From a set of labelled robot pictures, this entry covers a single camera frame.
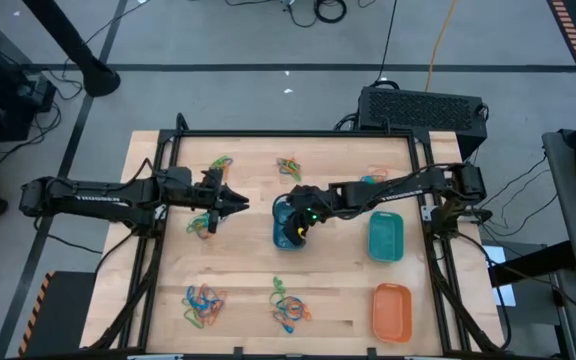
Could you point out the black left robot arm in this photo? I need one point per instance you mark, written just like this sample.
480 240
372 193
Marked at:
108 197

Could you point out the yellow tape tag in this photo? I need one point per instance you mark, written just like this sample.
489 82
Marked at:
301 232

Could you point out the black mesh computer case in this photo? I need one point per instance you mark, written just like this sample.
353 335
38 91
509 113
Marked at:
418 112

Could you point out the grey desk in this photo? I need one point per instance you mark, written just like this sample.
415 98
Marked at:
575 225

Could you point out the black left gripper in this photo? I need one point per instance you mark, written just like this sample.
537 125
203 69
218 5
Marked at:
208 197

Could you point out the white sheet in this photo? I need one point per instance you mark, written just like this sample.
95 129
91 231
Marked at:
499 295

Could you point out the orange plastic basket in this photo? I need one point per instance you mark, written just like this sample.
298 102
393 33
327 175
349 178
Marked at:
392 315

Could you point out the black pole stand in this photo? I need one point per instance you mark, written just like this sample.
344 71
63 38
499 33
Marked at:
95 77

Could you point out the blue plastic basket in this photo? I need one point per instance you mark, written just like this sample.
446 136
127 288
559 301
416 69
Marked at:
279 235

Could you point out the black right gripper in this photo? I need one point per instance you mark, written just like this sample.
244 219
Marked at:
310 200

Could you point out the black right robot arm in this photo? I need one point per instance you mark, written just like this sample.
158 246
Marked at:
398 190

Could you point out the green plastic basket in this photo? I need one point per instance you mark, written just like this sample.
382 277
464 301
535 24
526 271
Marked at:
385 245

